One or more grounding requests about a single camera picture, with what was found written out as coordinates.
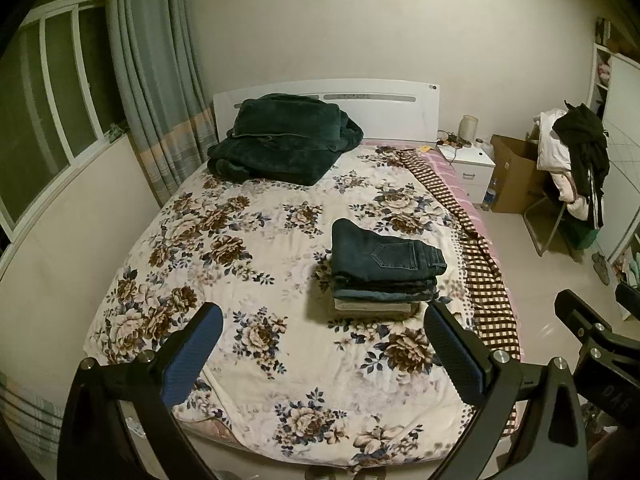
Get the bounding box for grey shoes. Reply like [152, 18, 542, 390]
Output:
[591, 251, 614, 287]

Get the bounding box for pink garment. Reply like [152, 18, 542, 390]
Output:
[552, 167, 594, 222]

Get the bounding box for folded beige pants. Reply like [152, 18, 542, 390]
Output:
[332, 298, 431, 319]

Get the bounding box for folded black pants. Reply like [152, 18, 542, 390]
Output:
[330, 274, 442, 295]

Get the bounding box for grey-green striped curtain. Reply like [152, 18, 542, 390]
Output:
[105, 0, 219, 209]

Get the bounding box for metal folding chair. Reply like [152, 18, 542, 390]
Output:
[522, 191, 585, 264]

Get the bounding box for tangled cables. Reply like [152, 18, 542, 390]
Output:
[436, 130, 469, 150]

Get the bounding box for pale plaid cloth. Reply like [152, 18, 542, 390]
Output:
[0, 374, 64, 467]

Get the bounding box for dark blue jeans pants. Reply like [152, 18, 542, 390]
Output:
[331, 218, 448, 286]

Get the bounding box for white bed headboard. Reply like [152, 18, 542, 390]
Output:
[212, 78, 441, 144]

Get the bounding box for pink bed sheet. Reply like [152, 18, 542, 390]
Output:
[362, 138, 501, 261]

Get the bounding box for brown cardboard box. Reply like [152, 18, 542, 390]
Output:
[490, 133, 547, 215]

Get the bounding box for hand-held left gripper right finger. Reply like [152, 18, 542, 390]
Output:
[422, 300, 591, 480]

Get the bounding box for bed with floral cover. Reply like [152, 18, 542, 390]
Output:
[82, 147, 521, 476]

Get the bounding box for pale green slippers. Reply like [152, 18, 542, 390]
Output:
[614, 252, 640, 287]

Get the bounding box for dark green folded blanket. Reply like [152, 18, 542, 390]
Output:
[206, 93, 364, 187]

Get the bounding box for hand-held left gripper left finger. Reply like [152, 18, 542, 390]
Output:
[57, 301, 224, 480]

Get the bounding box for white-framed window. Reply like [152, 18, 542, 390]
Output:
[0, 0, 127, 243]

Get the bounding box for white nightstand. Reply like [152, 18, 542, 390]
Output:
[439, 142, 497, 205]

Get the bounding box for white wardrobe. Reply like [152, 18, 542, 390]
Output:
[587, 15, 640, 322]

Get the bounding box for dark green bag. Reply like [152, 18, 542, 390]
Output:
[559, 214, 601, 252]

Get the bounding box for black clothes pile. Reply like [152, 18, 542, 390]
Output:
[551, 101, 612, 231]

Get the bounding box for white garment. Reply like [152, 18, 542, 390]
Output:
[531, 108, 574, 172]

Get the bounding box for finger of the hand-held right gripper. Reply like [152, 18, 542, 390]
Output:
[615, 282, 640, 313]
[554, 289, 621, 356]

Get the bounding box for folded grey-blue pants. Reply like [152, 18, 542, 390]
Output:
[331, 286, 439, 305]

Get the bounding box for brown checked cloth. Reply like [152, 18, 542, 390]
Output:
[400, 151, 522, 433]

